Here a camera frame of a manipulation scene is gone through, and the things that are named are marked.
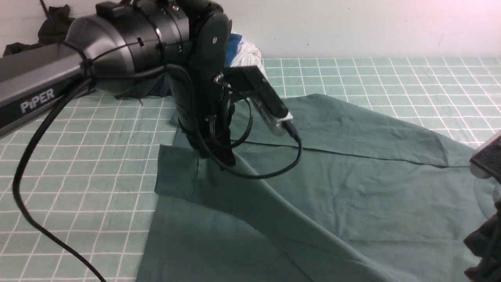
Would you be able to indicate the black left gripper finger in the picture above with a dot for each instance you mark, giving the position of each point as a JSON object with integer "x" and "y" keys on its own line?
{"x": 222, "y": 149}

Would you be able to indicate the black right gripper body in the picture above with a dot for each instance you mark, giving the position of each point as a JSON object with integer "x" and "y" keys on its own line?
{"x": 485, "y": 243}

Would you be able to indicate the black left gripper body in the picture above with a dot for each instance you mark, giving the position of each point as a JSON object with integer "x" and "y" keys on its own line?
{"x": 203, "y": 106}

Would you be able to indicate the green long-sleeve top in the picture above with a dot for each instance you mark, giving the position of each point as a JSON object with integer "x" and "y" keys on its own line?
{"x": 374, "y": 199}

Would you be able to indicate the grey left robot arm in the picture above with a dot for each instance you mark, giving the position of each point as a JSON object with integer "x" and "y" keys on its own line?
{"x": 123, "y": 45}

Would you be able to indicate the white crumpled garment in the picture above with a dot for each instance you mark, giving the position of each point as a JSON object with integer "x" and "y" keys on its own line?
{"x": 248, "y": 55}

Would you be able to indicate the blue crumpled garment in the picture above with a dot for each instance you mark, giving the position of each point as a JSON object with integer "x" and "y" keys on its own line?
{"x": 232, "y": 47}

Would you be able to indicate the green checkered tablecloth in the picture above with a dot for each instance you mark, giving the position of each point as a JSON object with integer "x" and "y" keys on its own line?
{"x": 91, "y": 181}

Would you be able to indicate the dark olive crumpled garment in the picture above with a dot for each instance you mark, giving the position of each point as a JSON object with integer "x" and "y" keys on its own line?
{"x": 53, "y": 30}

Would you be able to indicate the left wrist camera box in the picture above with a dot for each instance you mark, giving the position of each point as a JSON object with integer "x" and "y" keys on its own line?
{"x": 249, "y": 82}

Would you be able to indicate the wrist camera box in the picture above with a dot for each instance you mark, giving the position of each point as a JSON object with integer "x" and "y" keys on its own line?
{"x": 486, "y": 160}
{"x": 249, "y": 82}

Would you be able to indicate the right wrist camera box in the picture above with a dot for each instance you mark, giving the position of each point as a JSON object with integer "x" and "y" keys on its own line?
{"x": 486, "y": 160}

